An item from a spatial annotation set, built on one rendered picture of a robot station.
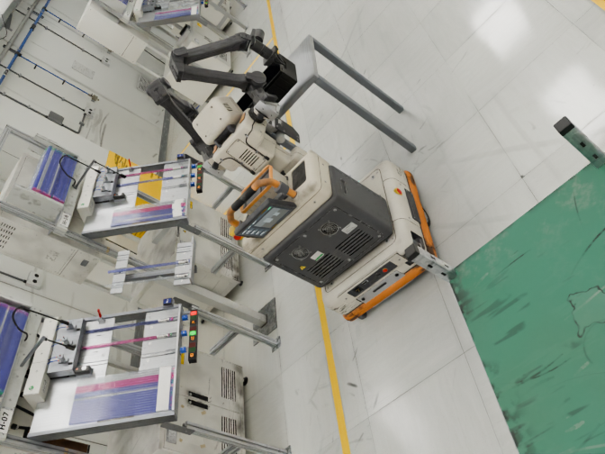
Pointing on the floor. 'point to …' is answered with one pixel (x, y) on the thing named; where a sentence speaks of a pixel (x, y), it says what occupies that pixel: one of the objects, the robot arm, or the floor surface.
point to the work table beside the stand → (302, 54)
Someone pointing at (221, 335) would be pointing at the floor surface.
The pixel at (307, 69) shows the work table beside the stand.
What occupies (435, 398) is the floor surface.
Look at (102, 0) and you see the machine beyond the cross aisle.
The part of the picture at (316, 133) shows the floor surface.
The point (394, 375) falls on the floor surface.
